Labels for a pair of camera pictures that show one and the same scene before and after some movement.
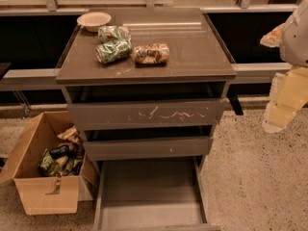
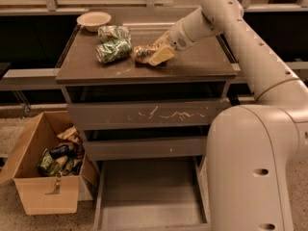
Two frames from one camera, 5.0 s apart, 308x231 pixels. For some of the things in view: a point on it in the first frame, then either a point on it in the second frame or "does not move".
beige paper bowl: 93,21 does not move
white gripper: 295,38 → 175,38
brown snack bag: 151,55 does not move
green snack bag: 114,51 does not move
